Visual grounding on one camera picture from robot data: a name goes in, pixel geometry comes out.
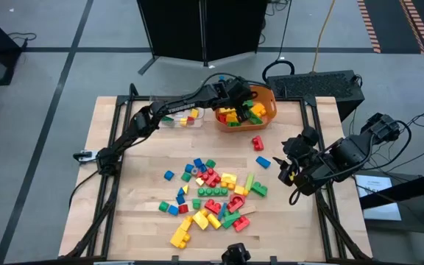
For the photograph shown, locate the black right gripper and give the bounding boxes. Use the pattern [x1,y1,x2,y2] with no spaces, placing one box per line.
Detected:
[272,127,342,196]

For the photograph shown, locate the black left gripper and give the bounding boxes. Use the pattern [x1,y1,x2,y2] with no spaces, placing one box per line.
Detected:
[213,77,256,125]

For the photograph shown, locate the orange plastic bin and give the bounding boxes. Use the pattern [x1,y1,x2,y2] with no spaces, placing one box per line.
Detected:
[214,85,278,133]

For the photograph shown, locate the red hollow building block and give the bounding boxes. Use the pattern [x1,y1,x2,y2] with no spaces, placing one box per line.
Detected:
[226,194,247,214]

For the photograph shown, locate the clear plastic container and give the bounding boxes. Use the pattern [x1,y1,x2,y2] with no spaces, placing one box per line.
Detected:
[148,93,206,129]

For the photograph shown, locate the plain wooden plank block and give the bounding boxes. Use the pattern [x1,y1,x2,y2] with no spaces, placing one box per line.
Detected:
[238,205,258,218]

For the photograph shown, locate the blue long block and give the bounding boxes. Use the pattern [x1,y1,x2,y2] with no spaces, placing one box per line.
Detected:
[216,202,228,221]

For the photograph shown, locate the white paper sheet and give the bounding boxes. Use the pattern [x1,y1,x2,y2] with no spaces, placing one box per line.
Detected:
[354,174,403,222]

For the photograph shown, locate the yellow cylinder block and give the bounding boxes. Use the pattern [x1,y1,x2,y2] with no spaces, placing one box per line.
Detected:
[206,213,222,230]

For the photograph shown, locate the black folding screen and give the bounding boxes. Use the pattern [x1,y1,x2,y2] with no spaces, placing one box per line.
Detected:
[136,0,269,77]

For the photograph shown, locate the yellow hollow building block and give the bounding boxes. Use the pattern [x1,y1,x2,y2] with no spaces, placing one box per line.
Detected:
[192,209,210,231]

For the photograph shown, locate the black metal stand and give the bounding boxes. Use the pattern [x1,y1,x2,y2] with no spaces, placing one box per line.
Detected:
[358,167,424,265]

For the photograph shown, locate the large yellow building block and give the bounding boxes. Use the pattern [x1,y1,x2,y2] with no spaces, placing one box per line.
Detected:
[169,227,192,250]

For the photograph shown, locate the black orange striped floor mat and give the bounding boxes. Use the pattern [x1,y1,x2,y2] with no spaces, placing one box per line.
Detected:
[357,0,424,54]

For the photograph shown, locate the black thick cable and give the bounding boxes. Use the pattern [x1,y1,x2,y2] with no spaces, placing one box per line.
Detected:
[261,0,296,85]

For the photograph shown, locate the yellow cable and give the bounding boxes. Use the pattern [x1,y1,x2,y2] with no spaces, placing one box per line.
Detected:
[310,0,336,74]

